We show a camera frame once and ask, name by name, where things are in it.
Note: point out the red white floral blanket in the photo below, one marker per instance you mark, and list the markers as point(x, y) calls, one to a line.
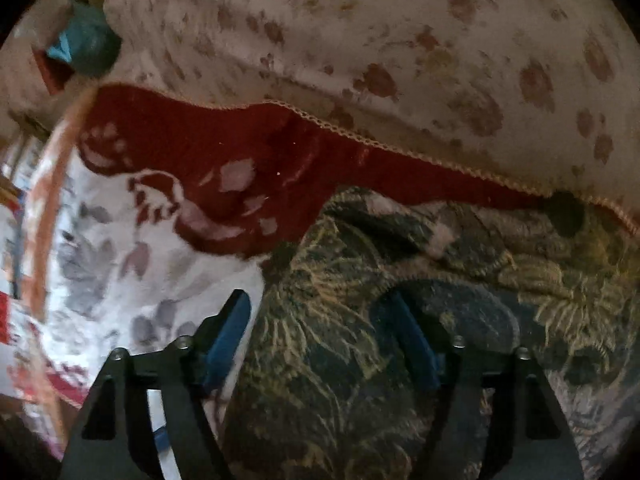
point(200, 160)

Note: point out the orange red cloth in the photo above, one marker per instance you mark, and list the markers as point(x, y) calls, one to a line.
point(52, 72)

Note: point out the pink floral quilt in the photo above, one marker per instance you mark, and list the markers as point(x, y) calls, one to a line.
point(400, 35)

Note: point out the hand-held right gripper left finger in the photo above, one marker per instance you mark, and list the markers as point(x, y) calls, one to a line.
point(227, 340)

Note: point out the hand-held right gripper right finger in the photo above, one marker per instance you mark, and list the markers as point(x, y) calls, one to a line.
point(415, 345)

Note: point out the teal cloth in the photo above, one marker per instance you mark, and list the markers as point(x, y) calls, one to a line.
point(90, 45)

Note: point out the dark floral patterned garment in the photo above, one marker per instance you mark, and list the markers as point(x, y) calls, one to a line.
point(350, 385)

